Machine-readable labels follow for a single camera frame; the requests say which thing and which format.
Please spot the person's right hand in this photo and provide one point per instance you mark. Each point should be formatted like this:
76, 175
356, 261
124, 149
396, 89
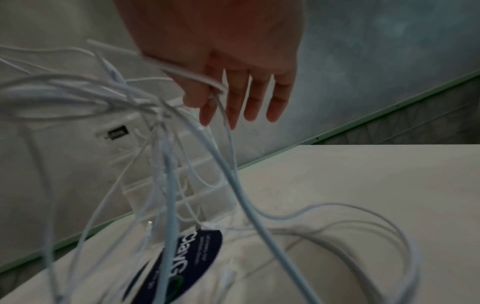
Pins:
225, 35

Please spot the black connector plug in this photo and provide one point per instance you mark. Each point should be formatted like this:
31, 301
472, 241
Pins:
117, 133

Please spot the clear acrylic holder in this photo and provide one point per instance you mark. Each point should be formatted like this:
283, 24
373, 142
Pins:
210, 190

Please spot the dark blue round label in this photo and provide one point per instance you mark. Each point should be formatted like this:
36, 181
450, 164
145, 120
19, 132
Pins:
195, 252

